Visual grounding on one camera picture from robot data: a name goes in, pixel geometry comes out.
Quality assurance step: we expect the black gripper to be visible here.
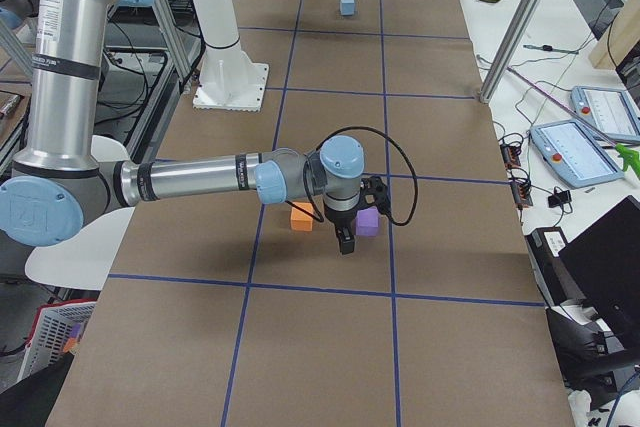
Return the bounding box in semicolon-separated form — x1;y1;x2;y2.
323;199;358;254

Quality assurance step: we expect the light blue block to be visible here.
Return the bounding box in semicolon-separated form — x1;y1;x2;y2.
339;0;356;17

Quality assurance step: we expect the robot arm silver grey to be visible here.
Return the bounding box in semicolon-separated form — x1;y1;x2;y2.
1;0;364;254

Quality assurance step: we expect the purple block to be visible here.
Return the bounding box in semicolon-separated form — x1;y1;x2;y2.
356;207;380;237

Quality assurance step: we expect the orange block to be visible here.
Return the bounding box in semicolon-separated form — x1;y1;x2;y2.
290;202;314;232

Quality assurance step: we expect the orange electronics board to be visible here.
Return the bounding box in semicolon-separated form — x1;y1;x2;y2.
500;143;522;170

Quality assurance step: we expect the near teach pendant tablet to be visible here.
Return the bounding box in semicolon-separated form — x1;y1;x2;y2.
530;120;624;188

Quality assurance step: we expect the teach pendant tablet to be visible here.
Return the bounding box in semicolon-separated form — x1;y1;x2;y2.
571;86;639;142
530;120;624;188

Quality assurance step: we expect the white chair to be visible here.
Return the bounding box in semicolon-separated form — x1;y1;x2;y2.
24;134;135;292

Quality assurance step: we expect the far teach pendant tablet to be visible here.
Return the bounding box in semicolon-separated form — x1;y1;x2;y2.
571;86;639;142

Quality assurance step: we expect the white perforated basket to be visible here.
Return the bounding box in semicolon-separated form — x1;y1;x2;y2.
17;299;96;382

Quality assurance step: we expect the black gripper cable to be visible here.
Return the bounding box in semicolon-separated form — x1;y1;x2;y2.
302;126;420;226

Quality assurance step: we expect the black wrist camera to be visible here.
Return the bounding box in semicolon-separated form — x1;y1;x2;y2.
358;176;391;216

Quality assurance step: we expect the white pedestal column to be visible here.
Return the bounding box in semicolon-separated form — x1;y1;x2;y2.
192;0;269;112

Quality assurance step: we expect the green handled grabber stick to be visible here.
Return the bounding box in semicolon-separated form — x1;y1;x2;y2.
506;66;639;177

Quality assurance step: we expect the aluminium frame post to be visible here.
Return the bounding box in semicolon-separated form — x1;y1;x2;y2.
478;0;541;104

